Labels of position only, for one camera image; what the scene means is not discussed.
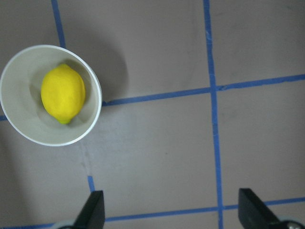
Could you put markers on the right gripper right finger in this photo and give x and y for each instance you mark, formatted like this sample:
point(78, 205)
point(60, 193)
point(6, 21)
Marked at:
point(253, 213)

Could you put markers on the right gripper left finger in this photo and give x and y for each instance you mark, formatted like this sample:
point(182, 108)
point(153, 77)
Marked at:
point(92, 215)

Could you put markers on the white ceramic bowl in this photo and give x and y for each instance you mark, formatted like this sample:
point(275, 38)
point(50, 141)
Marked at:
point(20, 97)

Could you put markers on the yellow lemon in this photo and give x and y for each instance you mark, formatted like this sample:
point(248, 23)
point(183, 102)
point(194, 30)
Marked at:
point(63, 93)

